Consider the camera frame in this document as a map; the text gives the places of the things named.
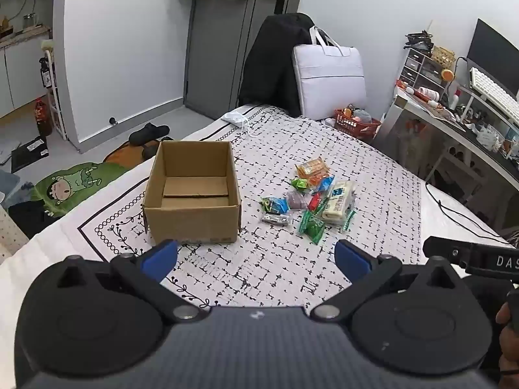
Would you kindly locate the person's right hand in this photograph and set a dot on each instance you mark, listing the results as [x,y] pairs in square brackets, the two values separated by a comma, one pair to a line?
[509,352]

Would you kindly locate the grey door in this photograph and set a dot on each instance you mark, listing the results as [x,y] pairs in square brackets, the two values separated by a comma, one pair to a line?
[219,48]

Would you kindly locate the teal snack packet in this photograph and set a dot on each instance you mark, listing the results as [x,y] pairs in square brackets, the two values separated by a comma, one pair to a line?
[273,206]

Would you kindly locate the black spray bottle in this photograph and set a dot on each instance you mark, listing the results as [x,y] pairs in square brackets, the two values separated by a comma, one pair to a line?
[46,75]

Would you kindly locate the red stick with white ends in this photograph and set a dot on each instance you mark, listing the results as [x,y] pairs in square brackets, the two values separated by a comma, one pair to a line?
[417,97]

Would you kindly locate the dark cloth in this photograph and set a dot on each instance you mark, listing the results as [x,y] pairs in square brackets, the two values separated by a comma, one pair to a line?
[32,219]

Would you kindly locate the white kitchen cabinet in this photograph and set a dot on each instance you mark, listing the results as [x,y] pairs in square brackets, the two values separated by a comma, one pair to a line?
[20,73]

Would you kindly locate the purple snack packet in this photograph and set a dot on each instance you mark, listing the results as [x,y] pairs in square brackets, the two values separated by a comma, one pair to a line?
[295,200]

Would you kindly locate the orange cracker packet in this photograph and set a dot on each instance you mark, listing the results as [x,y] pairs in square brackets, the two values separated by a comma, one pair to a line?
[312,167]

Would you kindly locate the small red snack packet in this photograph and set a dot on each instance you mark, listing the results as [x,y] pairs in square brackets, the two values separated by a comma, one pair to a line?
[314,202]

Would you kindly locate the black monitor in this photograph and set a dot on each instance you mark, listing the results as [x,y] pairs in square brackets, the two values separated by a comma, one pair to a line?
[492,52]

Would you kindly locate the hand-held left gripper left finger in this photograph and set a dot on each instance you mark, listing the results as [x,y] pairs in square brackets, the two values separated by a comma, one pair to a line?
[160,257]

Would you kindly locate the plain green snack packet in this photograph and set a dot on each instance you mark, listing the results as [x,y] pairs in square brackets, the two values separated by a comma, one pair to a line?
[312,227]

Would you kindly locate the black slipper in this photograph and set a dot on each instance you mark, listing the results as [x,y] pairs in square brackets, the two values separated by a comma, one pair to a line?
[148,131]

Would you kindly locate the white floor rack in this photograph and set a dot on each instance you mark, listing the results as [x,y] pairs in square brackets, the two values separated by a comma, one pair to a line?
[54,101]

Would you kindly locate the green cartoon floor mat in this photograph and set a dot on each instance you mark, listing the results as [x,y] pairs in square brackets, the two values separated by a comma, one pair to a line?
[69,186]

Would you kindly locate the red plastic basket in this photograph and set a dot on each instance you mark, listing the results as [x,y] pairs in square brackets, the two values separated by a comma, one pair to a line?
[357,129]

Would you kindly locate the white keyboard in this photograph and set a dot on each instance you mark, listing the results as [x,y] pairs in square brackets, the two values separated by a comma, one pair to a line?
[492,93]

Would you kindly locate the white laptop bag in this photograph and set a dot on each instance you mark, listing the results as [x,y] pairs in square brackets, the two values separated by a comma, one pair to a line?
[328,81]

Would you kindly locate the narrow green strip packet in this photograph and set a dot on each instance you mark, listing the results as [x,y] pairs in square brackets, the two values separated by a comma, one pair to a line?
[348,221]

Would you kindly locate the cardboard box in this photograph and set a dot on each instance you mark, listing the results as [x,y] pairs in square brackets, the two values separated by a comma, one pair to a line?
[190,219]

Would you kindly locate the blue snack packet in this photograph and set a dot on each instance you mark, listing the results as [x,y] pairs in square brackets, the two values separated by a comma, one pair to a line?
[326,186]

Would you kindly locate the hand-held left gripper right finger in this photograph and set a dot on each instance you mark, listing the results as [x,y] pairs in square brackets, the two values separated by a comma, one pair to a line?
[352,257]

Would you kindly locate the flat black box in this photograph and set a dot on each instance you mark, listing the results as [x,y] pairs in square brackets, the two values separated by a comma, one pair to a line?
[28,154]

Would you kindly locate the dark bottle with red label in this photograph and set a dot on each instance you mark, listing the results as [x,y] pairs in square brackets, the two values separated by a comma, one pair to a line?
[42,119]

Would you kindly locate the dotted beige cloth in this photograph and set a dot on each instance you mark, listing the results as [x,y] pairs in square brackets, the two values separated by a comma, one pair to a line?
[10,235]

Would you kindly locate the white face mask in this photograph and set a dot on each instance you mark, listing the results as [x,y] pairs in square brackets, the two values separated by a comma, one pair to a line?
[235,117]

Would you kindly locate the grey drawer organizer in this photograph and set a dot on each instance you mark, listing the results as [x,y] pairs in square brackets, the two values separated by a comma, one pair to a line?
[413,67]

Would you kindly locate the white printed can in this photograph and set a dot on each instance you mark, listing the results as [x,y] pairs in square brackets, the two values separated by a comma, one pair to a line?
[429,93]

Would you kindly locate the white desk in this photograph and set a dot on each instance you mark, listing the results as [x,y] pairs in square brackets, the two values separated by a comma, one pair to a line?
[425,113]

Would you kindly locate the cream biscuit packet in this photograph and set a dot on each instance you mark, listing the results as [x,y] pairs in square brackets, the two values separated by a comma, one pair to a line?
[338,200]

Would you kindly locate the orange round toy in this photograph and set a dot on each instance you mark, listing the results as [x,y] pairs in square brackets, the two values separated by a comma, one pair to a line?
[448,75]

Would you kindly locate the orange-red snack packet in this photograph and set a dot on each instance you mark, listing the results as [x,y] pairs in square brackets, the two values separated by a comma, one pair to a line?
[317,179]

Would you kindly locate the wicker basket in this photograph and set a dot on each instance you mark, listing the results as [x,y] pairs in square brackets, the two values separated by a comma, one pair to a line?
[442,56]

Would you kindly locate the black jacket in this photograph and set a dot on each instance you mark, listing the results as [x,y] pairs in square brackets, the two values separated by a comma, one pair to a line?
[267,69]

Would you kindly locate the printed blanket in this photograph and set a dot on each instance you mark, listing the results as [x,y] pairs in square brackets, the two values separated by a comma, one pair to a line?
[284,259]

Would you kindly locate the silver snack packet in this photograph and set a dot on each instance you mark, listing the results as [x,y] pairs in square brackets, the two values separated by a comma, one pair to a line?
[277,219]

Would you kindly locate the white bottle with red cap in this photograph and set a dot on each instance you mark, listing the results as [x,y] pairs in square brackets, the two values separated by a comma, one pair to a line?
[454,99]

